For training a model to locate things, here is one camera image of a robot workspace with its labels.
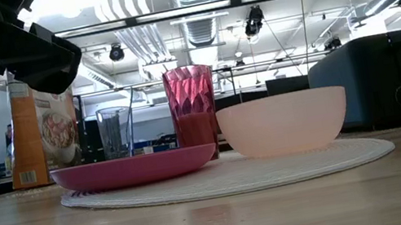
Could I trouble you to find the orange cereal box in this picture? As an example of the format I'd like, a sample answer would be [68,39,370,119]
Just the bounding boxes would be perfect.
[0,71,89,192]

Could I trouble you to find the clear drinking glass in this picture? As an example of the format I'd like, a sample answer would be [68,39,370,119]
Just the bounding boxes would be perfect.
[95,104,141,162]

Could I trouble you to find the magenta plastic plate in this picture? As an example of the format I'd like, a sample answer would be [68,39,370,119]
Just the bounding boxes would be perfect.
[49,140,222,201]

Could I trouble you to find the red faceted tumbler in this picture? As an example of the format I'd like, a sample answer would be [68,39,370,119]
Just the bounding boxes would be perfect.
[160,61,228,167]

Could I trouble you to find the white round woven placemat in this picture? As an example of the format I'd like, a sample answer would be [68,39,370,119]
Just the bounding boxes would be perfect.
[57,122,399,225]

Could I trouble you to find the light pink plastic bowl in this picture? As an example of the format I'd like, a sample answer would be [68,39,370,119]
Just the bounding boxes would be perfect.
[214,82,355,167]

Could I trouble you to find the person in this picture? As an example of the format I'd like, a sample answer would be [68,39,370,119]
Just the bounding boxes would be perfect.
[1,122,20,162]

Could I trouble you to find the black cabinet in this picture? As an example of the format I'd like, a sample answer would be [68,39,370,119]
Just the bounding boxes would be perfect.
[77,116,107,165]

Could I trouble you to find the white ceiling pipe bundle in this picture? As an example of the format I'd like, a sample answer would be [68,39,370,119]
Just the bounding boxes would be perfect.
[93,0,178,74]

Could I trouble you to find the dark flat screen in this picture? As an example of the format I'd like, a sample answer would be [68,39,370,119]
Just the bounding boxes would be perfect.
[264,73,311,97]

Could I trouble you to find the black two-slot toaster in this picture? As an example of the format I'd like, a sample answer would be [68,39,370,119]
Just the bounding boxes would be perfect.
[302,29,401,141]

